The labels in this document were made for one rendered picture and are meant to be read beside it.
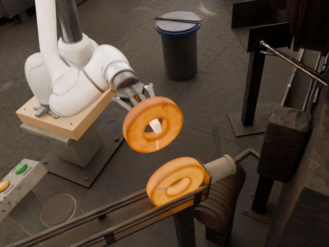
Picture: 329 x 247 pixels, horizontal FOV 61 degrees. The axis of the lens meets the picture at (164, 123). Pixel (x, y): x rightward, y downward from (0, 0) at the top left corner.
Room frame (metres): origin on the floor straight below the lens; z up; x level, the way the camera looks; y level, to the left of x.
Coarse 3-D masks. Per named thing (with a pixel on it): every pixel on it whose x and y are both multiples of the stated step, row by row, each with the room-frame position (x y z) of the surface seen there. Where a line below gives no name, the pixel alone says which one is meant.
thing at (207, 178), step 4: (196, 156) 0.45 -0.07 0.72; (200, 164) 0.43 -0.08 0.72; (204, 168) 0.41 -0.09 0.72; (204, 172) 0.41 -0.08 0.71; (208, 172) 0.40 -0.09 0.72; (204, 176) 0.40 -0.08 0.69; (208, 176) 0.39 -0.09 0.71; (204, 180) 0.40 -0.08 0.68; (208, 180) 0.39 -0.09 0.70; (204, 184) 0.40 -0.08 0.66; (208, 184) 0.38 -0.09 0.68; (208, 188) 0.38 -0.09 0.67; (208, 192) 0.38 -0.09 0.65; (208, 196) 0.38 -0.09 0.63
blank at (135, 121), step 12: (132, 108) 0.49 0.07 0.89; (144, 108) 0.48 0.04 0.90; (156, 108) 0.48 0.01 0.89; (168, 108) 0.49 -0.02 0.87; (132, 120) 0.46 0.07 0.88; (144, 120) 0.47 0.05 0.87; (168, 120) 0.49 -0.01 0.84; (180, 120) 0.50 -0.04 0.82; (132, 132) 0.45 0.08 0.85; (144, 132) 0.49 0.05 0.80; (168, 132) 0.48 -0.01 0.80; (132, 144) 0.45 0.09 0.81; (144, 144) 0.46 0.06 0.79; (156, 144) 0.47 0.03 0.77
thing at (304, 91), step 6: (294, 90) 0.72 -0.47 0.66; (300, 90) 0.71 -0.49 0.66; (306, 90) 0.71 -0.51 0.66; (288, 96) 0.69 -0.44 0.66; (294, 96) 0.69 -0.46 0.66; (300, 96) 0.68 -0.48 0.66; (288, 102) 0.66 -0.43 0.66; (294, 102) 0.66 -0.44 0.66; (300, 102) 0.65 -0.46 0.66; (294, 108) 0.63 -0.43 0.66; (300, 108) 0.63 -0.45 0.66
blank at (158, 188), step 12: (168, 168) 0.38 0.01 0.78; (180, 168) 0.38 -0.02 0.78; (192, 168) 0.39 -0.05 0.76; (156, 180) 0.37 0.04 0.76; (168, 180) 0.37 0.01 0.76; (192, 180) 0.39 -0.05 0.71; (156, 192) 0.35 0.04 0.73; (168, 192) 0.38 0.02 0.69; (180, 192) 0.38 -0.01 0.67; (156, 204) 0.35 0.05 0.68
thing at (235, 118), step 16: (256, 0) 1.34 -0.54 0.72; (240, 16) 1.34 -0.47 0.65; (256, 16) 1.34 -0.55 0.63; (272, 16) 1.31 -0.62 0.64; (240, 32) 1.27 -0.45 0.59; (256, 32) 1.08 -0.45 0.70; (272, 32) 1.08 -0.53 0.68; (288, 32) 1.08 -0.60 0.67; (256, 48) 1.08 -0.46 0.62; (288, 48) 1.09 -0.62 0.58; (256, 64) 1.16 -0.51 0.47; (256, 80) 1.16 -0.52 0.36; (256, 96) 1.16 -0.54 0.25; (240, 112) 1.28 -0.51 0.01; (256, 112) 1.26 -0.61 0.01; (240, 128) 1.14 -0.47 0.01; (256, 128) 1.12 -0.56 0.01
